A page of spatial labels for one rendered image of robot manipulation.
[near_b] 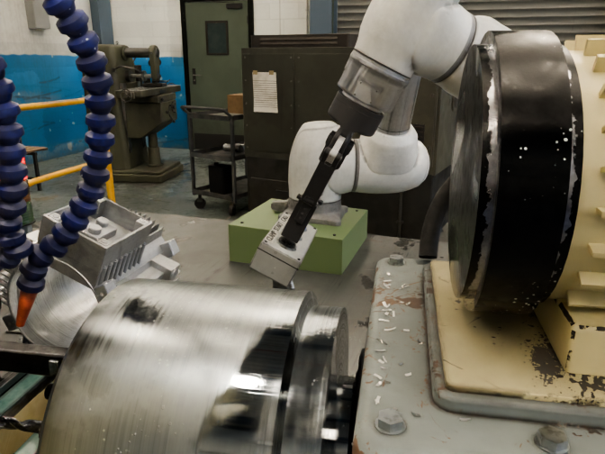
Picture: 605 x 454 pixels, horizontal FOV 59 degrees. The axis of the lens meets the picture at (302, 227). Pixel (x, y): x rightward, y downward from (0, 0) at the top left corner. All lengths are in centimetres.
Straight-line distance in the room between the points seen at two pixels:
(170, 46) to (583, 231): 817
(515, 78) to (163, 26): 820
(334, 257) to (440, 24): 80
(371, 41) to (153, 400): 53
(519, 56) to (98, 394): 34
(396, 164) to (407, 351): 115
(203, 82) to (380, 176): 672
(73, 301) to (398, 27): 66
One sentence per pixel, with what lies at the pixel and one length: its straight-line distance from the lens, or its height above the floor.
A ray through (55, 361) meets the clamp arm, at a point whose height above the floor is 102.
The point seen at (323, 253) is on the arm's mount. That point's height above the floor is 85.
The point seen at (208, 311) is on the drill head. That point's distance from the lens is 43.
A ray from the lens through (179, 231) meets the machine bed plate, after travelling 181.
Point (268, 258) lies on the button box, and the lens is 84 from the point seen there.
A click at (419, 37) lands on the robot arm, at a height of 137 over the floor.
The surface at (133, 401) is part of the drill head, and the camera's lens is 40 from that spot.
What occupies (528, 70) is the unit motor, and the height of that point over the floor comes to 134.
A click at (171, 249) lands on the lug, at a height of 105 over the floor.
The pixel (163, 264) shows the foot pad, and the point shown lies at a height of 104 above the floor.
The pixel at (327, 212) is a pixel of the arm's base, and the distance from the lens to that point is 153.
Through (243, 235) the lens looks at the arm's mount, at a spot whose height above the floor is 88.
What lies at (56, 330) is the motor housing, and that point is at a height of 95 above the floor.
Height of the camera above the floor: 135
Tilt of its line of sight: 18 degrees down
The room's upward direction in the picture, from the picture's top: straight up
